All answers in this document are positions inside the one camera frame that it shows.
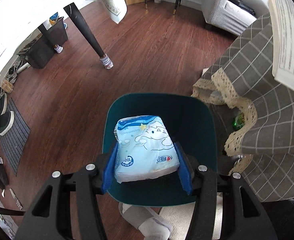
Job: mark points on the dark teal trash bin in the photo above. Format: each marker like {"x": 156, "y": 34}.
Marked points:
{"x": 187, "y": 120}

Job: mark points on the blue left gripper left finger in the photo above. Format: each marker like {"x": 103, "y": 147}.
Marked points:
{"x": 108, "y": 167}

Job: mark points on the grey striped door mat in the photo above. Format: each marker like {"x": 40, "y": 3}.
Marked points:
{"x": 13, "y": 142}

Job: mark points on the grey checked round tablecloth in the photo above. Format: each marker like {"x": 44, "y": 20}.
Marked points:
{"x": 253, "y": 113}

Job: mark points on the grey slipper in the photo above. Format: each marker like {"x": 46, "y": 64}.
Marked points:
{"x": 146, "y": 220}

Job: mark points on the black storage box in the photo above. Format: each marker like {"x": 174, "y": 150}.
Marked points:
{"x": 39, "y": 51}

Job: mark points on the light blue tissue pack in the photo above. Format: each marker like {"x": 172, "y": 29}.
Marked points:
{"x": 145, "y": 149}

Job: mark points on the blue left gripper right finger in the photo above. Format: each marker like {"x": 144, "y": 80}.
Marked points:
{"x": 185, "y": 170}

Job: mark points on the black dining table leg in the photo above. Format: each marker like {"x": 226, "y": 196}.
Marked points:
{"x": 81, "y": 24}

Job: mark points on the grey armchair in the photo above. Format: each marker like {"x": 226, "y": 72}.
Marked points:
{"x": 228, "y": 16}

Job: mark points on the black white sneaker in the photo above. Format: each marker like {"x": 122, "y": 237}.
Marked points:
{"x": 6, "y": 122}

